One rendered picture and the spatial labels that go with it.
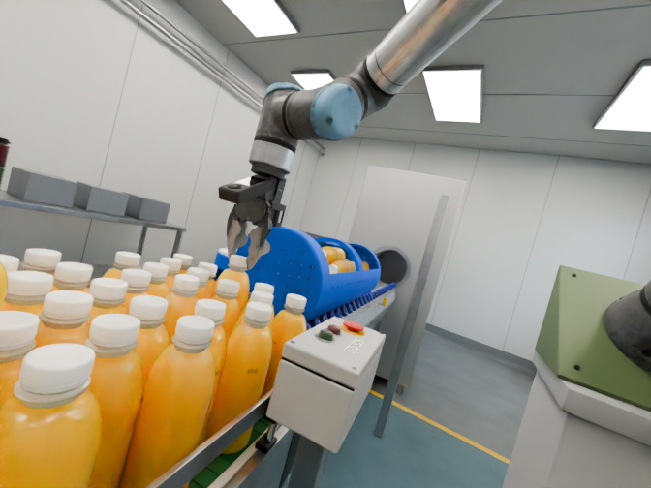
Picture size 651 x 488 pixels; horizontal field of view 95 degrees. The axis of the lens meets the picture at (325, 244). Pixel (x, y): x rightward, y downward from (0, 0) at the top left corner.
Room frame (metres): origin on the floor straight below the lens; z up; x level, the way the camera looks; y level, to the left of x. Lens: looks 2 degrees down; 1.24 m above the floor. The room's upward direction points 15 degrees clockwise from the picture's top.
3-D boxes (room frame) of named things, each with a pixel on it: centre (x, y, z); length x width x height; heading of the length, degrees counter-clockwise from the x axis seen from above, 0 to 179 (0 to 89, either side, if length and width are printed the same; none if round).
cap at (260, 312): (0.45, 0.07, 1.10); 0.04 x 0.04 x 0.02
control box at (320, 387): (0.45, -0.06, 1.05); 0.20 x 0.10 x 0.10; 160
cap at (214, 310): (0.40, 0.13, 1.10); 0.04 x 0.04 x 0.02
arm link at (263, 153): (0.64, 0.16, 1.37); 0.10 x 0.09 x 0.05; 70
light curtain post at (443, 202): (2.02, -0.69, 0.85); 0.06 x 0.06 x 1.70; 70
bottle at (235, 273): (0.62, 0.16, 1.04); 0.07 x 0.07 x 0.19
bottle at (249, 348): (0.45, 0.07, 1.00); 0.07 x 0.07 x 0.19
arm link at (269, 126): (0.64, 0.16, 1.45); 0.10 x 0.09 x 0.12; 50
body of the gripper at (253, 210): (0.65, 0.16, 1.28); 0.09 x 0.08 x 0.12; 160
